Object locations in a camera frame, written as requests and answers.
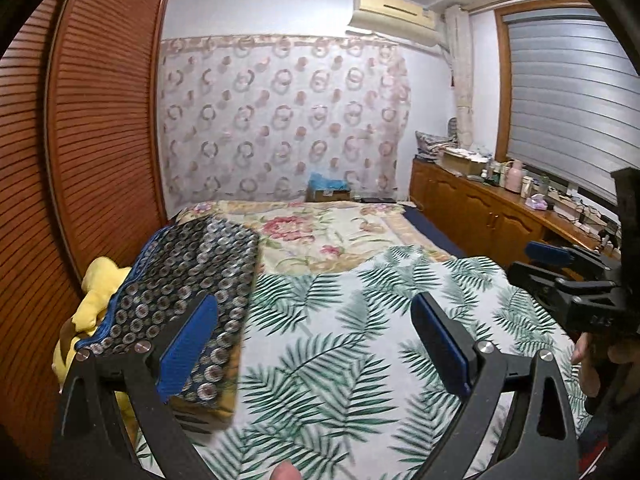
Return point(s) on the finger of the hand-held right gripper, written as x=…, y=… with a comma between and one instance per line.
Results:
x=547, y=252
x=540, y=280

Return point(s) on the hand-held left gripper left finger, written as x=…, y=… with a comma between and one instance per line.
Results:
x=187, y=345

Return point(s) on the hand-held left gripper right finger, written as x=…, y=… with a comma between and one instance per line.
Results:
x=440, y=345

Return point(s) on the navy patterned satin garment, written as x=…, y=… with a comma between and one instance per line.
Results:
x=190, y=265

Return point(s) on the person's right hand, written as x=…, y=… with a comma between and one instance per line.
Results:
x=582, y=350

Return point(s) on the person's left hand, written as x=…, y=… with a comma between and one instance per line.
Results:
x=286, y=472

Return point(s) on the purple tissue box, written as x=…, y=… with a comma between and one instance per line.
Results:
x=536, y=202

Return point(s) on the white jar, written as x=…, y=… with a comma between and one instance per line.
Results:
x=527, y=187

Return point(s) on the gold patterned blanket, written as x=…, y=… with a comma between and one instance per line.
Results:
x=220, y=408

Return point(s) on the pink thermos jug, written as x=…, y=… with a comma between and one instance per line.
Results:
x=514, y=177

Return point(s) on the wooden sideboard cabinet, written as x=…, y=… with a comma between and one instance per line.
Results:
x=465, y=210

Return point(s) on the yellow plush toy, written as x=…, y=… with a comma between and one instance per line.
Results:
x=97, y=285

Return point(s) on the navy blue bed mattress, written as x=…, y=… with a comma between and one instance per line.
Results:
x=432, y=230

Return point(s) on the palm leaf bedsheet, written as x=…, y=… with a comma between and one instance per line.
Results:
x=325, y=335

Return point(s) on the open cardboard box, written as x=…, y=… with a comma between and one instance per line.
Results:
x=460, y=162

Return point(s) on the folded patterned bedding stack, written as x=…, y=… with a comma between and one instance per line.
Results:
x=432, y=146

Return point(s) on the grey window blind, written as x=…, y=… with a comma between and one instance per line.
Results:
x=570, y=95

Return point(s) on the floral bed quilt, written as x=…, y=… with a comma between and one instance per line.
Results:
x=320, y=230

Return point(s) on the small cardboard box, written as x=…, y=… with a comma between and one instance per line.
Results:
x=327, y=196

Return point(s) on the tied floral window curtain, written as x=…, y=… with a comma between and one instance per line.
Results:
x=462, y=75

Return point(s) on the circle patterned sheer curtain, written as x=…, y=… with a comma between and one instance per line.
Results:
x=285, y=115

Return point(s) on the wooden louvered wardrobe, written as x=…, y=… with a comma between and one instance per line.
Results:
x=90, y=110

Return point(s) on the wooden window frame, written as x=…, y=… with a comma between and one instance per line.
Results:
x=501, y=85

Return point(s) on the wall air conditioner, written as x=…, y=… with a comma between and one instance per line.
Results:
x=395, y=10

